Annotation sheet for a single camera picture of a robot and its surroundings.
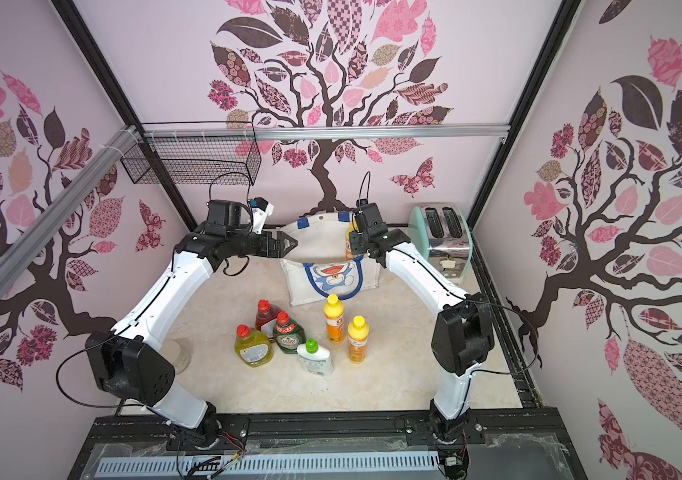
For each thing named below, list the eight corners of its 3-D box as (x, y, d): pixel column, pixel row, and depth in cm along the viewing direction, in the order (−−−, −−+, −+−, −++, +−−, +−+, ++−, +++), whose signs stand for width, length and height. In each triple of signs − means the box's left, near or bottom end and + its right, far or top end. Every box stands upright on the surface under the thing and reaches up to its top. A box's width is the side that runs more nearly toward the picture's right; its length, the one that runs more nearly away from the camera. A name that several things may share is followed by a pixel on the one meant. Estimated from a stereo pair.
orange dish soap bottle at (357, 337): (347, 361, 86) (347, 328, 69) (354, 348, 89) (355, 313, 72) (360, 368, 85) (363, 336, 68) (367, 355, 88) (371, 320, 71)
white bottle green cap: (303, 376, 84) (295, 355, 71) (305, 361, 86) (297, 338, 74) (332, 376, 84) (329, 355, 71) (332, 361, 86) (329, 338, 74)
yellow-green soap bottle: (247, 366, 86) (226, 339, 71) (250, 353, 89) (230, 324, 74) (271, 366, 86) (254, 339, 71) (273, 353, 89) (257, 324, 74)
